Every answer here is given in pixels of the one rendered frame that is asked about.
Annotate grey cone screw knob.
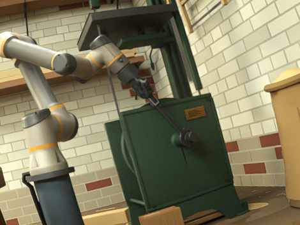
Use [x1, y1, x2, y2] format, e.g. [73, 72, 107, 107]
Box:
[186, 130, 200, 143]

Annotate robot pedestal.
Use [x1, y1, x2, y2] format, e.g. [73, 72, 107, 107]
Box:
[22, 166, 85, 225]

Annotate black hanging cable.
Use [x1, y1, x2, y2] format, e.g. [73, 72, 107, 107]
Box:
[24, 0, 32, 37]

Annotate brass nameplate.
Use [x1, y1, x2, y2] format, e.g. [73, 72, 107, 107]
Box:
[184, 105, 207, 121]

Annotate light wooden plank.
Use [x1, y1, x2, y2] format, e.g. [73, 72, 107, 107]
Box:
[81, 207, 130, 225]

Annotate green bandsaw body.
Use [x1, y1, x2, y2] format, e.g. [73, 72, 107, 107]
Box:
[104, 0, 250, 225]

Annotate brown cardboard box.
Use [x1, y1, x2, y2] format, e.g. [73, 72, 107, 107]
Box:
[138, 206, 185, 225]

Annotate dark grey spanner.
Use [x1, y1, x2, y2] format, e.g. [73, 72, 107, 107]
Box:
[146, 93, 193, 148]

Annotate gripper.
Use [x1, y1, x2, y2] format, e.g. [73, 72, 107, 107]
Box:
[117, 63, 155, 100]

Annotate grey saw blade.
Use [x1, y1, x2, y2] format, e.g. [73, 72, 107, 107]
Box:
[96, 24, 130, 152]

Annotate dark grey saw table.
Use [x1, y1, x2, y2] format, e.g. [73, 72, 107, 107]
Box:
[77, 3, 179, 52]

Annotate tan sawdust bin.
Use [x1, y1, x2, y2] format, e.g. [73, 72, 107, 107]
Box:
[264, 67, 300, 209]

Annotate wooden wall shelf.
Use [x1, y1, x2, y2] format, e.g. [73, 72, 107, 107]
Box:
[0, 49, 146, 97]
[0, 0, 94, 17]

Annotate wooden frame bow saw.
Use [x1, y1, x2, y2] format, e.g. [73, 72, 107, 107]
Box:
[176, 0, 229, 34]

